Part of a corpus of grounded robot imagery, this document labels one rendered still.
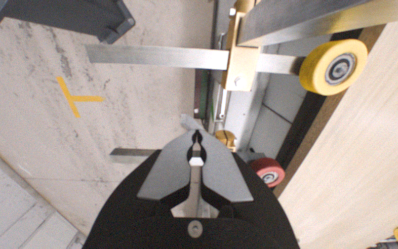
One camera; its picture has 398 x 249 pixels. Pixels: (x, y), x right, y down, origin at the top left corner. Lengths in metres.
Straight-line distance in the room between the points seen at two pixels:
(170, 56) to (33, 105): 1.86
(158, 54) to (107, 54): 0.09
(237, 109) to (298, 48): 0.27
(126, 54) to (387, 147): 0.59
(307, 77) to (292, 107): 0.18
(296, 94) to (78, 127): 1.83
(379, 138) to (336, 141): 0.10
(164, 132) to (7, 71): 1.46
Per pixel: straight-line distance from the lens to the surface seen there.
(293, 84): 0.45
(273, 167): 0.34
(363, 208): 0.76
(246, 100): 0.54
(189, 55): 0.24
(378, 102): 0.39
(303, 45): 0.46
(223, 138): 0.29
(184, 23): 1.13
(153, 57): 0.25
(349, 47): 0.29
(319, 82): 0.27
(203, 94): 0.41
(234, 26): 0.24
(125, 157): 0.38
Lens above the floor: 1.10
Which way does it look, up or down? 61 degrees down
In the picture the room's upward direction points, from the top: 179 degrees clockwise
